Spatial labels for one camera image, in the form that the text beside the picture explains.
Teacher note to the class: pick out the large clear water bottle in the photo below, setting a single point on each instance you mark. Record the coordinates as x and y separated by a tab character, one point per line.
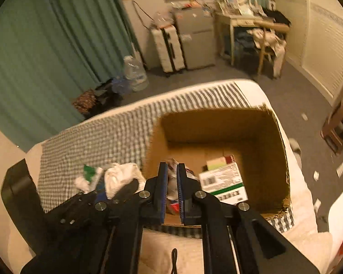
134	72

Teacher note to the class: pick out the green curtain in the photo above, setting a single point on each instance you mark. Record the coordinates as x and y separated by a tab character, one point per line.
45	48

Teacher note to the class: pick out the wooden chair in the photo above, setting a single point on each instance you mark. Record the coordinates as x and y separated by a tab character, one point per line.
261	60

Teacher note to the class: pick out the white suitcase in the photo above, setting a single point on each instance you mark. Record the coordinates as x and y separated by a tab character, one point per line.
167	48

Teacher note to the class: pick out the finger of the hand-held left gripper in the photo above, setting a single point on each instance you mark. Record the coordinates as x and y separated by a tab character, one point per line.
74	208
129	188

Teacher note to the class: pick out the brown wooden stool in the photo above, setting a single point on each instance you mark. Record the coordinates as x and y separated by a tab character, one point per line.
338	128

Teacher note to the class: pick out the white printed bag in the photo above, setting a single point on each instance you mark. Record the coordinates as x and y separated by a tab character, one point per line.
341	222

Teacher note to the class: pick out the brown patterned bag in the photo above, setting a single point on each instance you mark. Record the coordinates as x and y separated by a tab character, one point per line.
84	101

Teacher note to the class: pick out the grey mini fridge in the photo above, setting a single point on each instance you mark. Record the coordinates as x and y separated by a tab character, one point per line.
195	37

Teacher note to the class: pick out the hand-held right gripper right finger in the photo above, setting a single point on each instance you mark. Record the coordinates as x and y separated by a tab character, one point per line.
181	194

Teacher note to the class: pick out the brown cardboard box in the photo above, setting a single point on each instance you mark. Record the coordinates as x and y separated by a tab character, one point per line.
263	159

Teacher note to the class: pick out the white paper scrap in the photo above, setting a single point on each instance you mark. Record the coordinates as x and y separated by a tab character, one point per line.
317	204
304	116
316	175
340	169

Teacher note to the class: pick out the wooden desk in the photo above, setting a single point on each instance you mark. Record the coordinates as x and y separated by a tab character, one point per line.
240	21

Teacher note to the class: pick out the white cloth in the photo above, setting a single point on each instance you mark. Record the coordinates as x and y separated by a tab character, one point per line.
118	174

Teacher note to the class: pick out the grey checkered blanket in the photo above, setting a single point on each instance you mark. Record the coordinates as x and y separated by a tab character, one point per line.
103	142

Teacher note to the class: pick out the white red wrapper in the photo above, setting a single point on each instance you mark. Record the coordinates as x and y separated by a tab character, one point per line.
173	187

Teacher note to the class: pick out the grey white sock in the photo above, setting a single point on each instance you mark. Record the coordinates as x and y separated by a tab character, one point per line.
295	145

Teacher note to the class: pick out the black cloth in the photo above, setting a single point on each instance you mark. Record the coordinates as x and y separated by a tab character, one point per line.
277	17

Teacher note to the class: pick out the dark bags pile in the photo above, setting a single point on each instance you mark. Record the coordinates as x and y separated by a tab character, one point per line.
111	91

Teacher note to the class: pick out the white louvered door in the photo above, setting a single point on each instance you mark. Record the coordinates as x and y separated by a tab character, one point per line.
325	40

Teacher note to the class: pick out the white box with green stripe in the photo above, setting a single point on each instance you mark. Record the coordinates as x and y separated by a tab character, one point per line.
225	180

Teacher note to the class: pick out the green and white packet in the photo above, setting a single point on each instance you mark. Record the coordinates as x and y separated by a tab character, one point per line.
90	172

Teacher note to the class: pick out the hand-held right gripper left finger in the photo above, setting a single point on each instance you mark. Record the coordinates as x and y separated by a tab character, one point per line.
164	194

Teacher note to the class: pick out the small red and green box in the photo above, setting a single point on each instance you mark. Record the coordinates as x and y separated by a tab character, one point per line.
217	164

